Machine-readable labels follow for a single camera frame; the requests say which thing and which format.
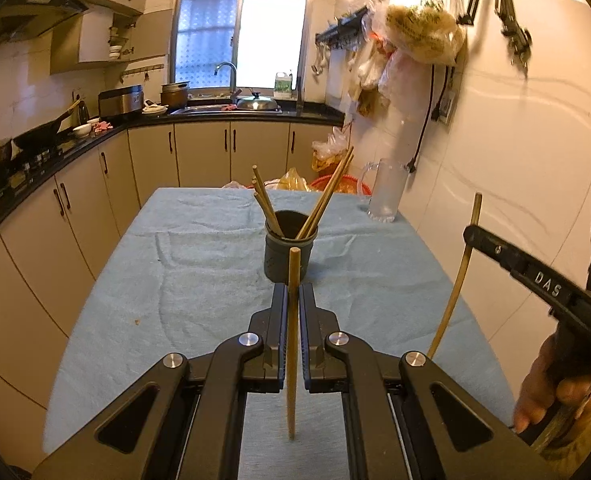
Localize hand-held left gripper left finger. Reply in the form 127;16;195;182
32;282;290;480

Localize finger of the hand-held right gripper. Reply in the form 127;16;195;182
463;224;529;276

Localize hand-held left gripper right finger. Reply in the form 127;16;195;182
299;282;551;480

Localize wooden chopstick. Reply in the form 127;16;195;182
251;177;278;235
296;146;355;241
305;154;356;241
285;247;302;442
252;191;276;235
427;192;483;359
252;164;285;237

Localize dark grey chopstick holder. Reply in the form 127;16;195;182
264;210;319;285

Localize person's right hand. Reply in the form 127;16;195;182
514;334;591;434

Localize blue table cloth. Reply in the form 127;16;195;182
42;187;516;480

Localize clear glass mug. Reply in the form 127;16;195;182
358;158;410;223

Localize yellow plastic bag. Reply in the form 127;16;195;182
275;167;312;192

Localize red plastic basket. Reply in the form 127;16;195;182
309;175;373;196

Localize clear bag with yellow contents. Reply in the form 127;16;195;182
311;127;349;178

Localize hanging white plastic bags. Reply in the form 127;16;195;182
348;35;411;121

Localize steel pot lid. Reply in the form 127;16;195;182
235;91;280;112

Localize hanging bag with yellow contents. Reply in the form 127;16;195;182
385;0;469;66

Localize lower kitchen cabinets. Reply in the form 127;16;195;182
0;117;346;461

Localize green detergent bottle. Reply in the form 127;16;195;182
274;71;294;100

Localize brown cooking pot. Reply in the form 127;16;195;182
160;81;191;110

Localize black kitchen countertop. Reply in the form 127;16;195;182
0;105;346;256

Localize steel sink faucet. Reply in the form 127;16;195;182
214;61;240;103

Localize silver countertop appliance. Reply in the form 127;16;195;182
98;85;143;120

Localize kitchen window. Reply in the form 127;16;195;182
172;0;316;91

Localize gas stove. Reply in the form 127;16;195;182
5;137;76;181

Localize black wok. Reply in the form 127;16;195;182
12;100;82;151

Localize open dish shelf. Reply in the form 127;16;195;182
108;12;136;63

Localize range hood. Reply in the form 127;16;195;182
0;0;90;46

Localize wall socket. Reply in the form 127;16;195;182
435;87;459;126

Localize black power cable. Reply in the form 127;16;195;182
405;62;449;173

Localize black metal bracket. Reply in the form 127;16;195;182
490;0;532;78

